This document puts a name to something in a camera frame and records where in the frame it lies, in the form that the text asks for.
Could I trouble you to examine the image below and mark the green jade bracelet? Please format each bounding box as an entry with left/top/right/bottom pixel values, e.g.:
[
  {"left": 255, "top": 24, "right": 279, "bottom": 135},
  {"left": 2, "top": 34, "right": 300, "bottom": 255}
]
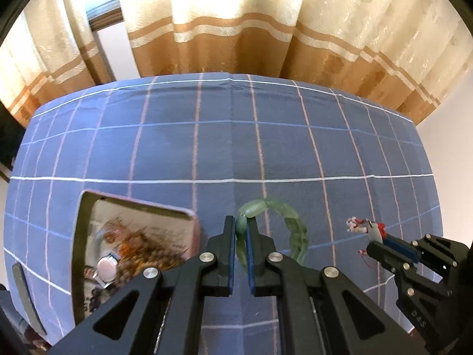
[{"left": 234, "top": 198, "right": 310, "bottom": 269}]

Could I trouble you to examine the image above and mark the pink metal tin box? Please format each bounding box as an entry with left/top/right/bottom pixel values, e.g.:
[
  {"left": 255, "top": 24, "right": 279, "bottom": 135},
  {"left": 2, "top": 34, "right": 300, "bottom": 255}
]
[{"left": 71, "top": 190, "right": 201, "bottom": 324}]

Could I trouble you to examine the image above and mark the red tassel jade pendant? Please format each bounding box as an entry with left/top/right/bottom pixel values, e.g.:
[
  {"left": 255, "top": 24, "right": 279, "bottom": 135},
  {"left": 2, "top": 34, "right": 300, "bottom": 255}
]
[{"left": 346, "top": 216, "right": 387, "bottom": 244}]

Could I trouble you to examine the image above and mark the left beige brown curtain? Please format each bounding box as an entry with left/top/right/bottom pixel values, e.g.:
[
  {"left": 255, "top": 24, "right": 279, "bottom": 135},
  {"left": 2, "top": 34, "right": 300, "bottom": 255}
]
[{"left": 1, "top": 0, "right": 111, "bottom": 127}]

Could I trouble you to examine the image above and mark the silver wrist watch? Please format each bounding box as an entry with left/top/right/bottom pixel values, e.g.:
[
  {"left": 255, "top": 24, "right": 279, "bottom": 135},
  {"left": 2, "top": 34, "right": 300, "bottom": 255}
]
[{"left": 84, "top": 253, "right": 119, "bottom": 288}]

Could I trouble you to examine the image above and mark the right beige brown curtain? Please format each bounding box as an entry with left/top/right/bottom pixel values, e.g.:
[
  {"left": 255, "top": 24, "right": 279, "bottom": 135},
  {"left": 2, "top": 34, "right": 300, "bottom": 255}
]
[{"left": 119, "top": 0, "right": 472, "bottom": 123}]

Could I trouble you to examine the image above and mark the beige brown curtain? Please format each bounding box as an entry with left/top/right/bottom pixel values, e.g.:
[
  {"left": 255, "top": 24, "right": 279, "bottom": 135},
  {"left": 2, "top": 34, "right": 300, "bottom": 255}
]
[
  {"left": 119, "top": 0, "right": 472, "bottom": 123},
  {"left": 1, "top": 0, "right": 111, "bottom": 127}
]

